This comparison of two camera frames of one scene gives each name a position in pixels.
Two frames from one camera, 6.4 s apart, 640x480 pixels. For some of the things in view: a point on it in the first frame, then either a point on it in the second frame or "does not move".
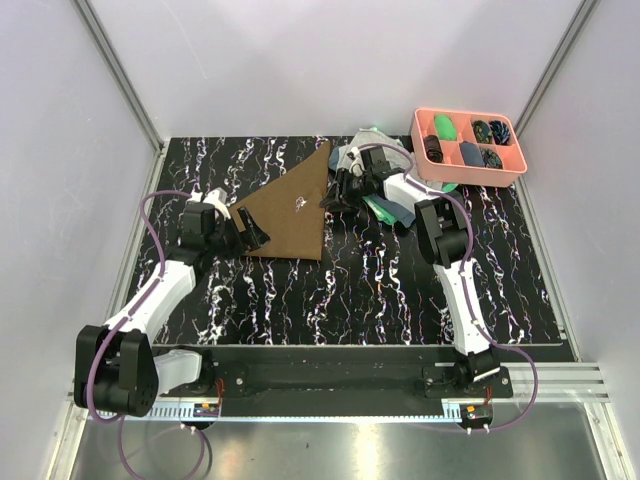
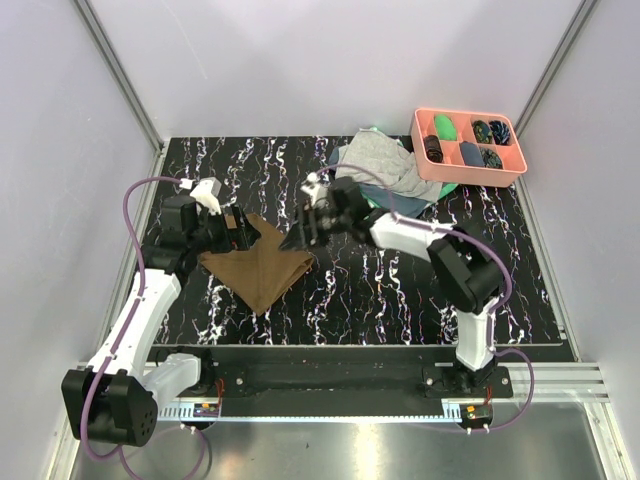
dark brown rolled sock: [433, 148] does not move
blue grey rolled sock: [471, 153] does not move
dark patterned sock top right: [500, 131] does not move
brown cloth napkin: [288, 208] to [260, 272]
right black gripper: [344, 202] to [295, 238]
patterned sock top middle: [483, 132] does not move
